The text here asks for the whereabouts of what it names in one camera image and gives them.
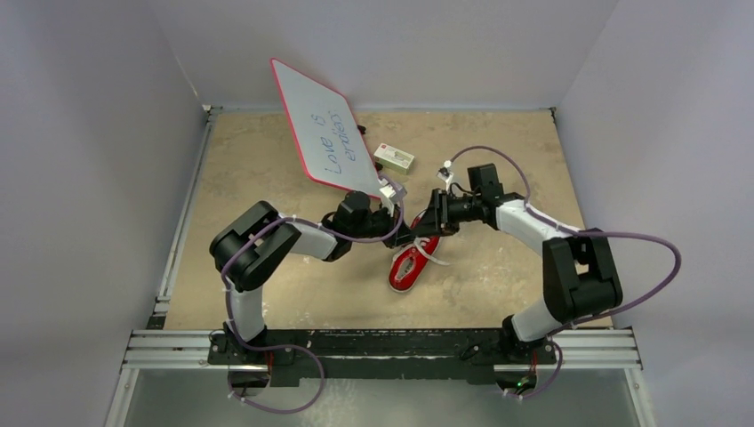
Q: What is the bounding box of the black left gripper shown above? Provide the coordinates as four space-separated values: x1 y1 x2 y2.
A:
349 203 419 250

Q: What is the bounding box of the red canvas sneaker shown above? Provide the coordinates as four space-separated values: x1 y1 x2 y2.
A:
388 237 447 293

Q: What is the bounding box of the white shoelace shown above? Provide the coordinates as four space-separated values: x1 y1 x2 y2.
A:
393 237 450 280

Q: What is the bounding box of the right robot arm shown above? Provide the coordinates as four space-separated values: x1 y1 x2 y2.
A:
413 164 623 362

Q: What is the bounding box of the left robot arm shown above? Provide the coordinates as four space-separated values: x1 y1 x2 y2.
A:
209 191 413 364

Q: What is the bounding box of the small white green box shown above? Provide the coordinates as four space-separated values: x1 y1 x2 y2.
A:
373 144 415 174

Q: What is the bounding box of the pink framed whiteboard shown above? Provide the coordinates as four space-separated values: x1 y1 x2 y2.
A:
269 58 381 199

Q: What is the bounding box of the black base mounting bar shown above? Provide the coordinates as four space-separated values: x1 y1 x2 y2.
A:
207 328 557 389

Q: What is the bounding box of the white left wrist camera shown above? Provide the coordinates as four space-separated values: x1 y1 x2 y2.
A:
380 178 407 206

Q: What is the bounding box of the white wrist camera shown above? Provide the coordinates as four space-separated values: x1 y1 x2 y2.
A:
437 160 455 191
380 178 407 206

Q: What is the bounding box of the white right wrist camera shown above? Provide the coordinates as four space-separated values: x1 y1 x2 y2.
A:
437 160 455 191

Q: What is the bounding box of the aluminium rail frame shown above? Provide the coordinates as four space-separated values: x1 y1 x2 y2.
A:
108 107 655 426

